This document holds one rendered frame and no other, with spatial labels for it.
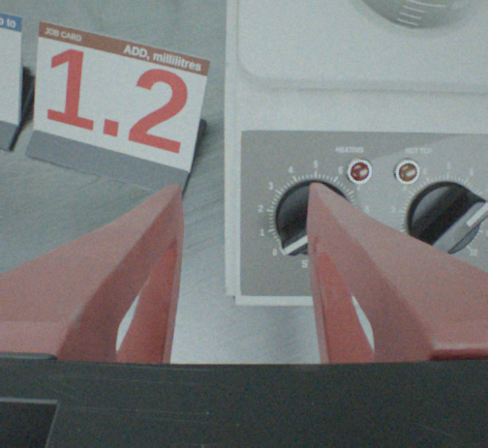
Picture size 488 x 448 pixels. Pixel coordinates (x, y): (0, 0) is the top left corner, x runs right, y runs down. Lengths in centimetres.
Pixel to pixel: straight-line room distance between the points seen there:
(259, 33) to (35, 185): 15
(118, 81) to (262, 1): 9
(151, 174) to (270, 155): 8
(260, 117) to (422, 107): 7
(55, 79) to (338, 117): 15
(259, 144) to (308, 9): 6
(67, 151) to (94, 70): 5
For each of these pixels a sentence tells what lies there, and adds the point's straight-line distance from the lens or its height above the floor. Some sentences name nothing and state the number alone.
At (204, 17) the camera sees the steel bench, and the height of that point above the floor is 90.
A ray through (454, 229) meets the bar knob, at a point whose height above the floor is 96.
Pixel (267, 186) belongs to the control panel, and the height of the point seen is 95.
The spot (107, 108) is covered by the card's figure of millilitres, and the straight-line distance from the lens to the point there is 27.
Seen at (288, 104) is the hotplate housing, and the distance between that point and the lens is 21.
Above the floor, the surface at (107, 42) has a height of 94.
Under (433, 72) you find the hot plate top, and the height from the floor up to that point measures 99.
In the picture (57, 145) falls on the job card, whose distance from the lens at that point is 29.
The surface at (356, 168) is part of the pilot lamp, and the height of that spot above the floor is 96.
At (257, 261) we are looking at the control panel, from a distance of 22.
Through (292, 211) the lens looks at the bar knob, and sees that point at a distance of 21.
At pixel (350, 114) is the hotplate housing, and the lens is 21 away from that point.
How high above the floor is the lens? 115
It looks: 75 degrees down
